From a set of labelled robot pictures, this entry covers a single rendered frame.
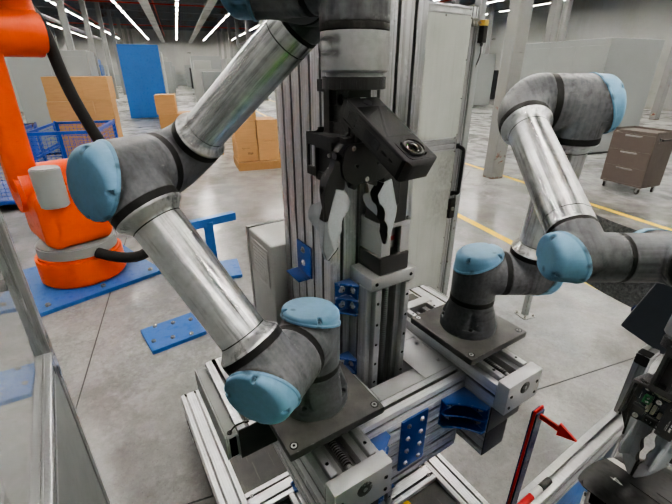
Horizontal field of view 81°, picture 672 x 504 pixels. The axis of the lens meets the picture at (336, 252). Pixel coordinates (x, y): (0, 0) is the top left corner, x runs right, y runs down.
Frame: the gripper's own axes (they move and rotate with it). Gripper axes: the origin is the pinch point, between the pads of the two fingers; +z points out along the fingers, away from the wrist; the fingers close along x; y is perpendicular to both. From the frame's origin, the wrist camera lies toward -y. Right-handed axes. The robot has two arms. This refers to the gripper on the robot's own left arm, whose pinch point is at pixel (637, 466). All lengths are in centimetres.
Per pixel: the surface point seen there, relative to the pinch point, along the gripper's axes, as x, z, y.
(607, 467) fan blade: -2.4, 1.4, 3.0
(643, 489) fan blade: 2.0, 1.1, 2.8
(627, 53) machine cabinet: -399, -352, -845
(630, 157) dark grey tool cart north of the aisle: -239, -126, -618
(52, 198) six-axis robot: -345, 53, 64
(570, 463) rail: -13.8, 22.2, -29.2
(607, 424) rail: -15, 17, -49
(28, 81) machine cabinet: -1057, -11, 102
